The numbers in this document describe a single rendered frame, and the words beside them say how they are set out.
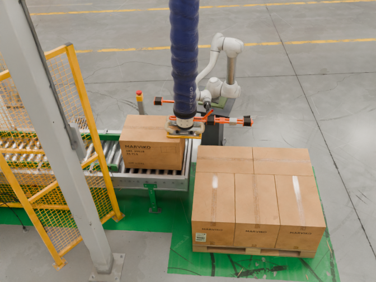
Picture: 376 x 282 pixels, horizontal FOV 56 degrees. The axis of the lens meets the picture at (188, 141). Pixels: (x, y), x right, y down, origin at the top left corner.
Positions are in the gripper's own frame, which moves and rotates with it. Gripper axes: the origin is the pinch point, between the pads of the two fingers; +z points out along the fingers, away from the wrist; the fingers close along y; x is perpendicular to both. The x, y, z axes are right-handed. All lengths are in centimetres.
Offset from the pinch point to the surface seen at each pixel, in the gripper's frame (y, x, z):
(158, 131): 13, 50, 3
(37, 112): -94, 108, 104
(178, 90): -40.2, 27.1, 11.3
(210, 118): -1.7, -1.2, 5.2
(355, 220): 108, -155, 55
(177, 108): -20.0, 29.2, 10.0
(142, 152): 29, 67, 17
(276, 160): 53, -71, 13
